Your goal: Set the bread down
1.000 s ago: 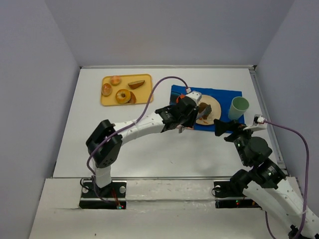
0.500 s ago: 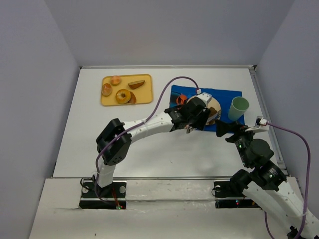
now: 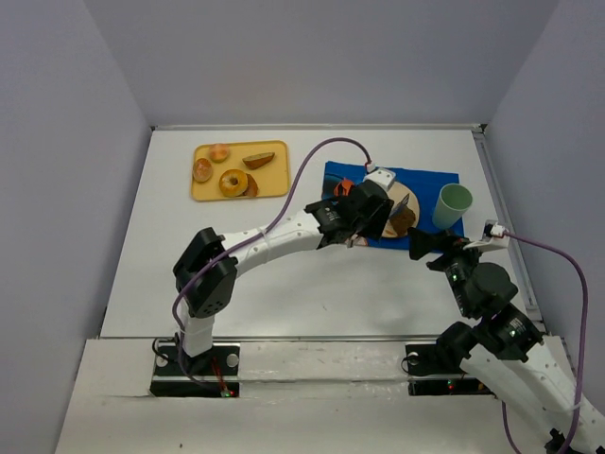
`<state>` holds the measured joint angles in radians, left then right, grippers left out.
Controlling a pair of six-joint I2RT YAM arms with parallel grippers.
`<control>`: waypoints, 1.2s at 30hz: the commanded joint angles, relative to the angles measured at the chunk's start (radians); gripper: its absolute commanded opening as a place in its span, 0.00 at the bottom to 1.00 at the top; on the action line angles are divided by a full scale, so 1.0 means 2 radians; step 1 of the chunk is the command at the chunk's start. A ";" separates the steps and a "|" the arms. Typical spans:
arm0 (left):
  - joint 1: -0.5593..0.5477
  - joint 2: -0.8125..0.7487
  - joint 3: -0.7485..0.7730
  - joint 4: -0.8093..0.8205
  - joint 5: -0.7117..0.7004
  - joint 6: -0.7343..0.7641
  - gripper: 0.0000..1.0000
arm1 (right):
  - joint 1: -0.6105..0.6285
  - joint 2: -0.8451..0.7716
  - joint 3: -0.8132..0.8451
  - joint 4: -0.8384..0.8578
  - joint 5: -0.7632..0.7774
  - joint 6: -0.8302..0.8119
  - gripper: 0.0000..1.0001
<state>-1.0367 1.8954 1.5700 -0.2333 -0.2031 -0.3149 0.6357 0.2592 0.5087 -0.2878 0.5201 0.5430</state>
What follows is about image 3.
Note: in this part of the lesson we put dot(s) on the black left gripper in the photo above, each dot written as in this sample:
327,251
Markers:
385,214

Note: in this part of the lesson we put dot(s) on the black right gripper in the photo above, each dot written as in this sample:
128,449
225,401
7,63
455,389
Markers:
444,246

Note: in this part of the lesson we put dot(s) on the dark brown bread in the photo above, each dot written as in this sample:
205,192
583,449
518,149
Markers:
400,222

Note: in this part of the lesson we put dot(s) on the metal tongs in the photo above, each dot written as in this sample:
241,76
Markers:
395,211

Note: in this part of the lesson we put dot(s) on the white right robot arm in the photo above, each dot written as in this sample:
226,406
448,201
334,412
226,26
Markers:
504,350

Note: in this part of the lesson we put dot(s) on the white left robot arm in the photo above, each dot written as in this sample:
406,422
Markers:
208,268

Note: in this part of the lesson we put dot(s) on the orange plastic spoon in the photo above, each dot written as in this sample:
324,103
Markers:
347,184

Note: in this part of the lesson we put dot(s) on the beige floral plate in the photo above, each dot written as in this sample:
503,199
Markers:
396,193

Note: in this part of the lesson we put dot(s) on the green cup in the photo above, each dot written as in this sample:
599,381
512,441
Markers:
453,202

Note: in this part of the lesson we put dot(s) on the yellow tray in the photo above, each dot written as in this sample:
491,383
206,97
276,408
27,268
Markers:
273,179

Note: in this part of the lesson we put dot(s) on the small croissant piece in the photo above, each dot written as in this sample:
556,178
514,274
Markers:
252,189

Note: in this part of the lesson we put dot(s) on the half baguette slice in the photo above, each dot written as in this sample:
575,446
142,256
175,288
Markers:
256,161

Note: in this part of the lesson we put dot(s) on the glazed donut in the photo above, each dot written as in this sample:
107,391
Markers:
233,183

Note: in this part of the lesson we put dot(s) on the round bun top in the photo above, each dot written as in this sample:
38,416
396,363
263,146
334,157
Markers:
219,153

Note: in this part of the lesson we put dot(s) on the round bun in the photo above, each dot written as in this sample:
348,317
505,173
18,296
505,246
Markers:
202,170
219,153

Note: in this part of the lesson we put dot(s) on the round bun left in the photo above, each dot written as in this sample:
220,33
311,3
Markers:
202,170

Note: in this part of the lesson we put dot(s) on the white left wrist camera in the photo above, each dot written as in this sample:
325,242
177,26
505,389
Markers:
382,177

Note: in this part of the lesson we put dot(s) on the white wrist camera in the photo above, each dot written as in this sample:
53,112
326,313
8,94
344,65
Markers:
495,237
382,177

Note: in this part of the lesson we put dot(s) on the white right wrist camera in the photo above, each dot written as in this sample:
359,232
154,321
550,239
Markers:
495,237

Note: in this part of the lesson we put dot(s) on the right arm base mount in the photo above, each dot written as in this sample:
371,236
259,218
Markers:
433,368

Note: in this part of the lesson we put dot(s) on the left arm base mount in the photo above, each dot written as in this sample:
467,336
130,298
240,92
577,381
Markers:
213,374

